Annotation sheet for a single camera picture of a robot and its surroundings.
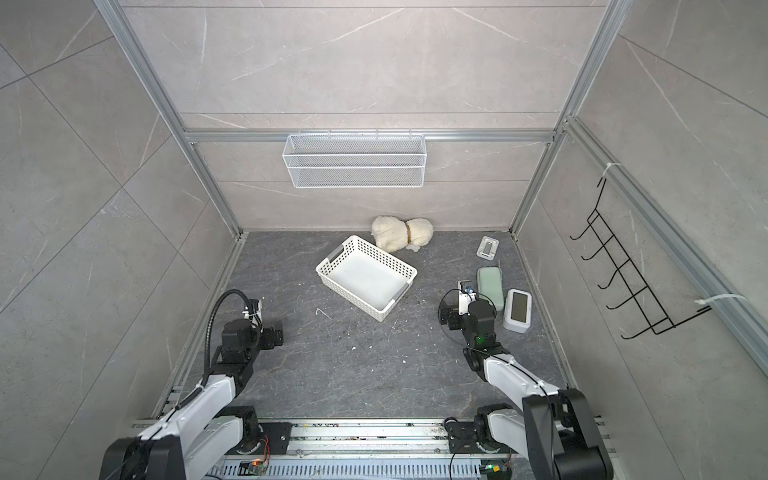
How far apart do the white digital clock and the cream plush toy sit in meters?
0.36

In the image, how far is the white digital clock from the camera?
919 mm

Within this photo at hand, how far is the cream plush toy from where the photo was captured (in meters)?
1.09
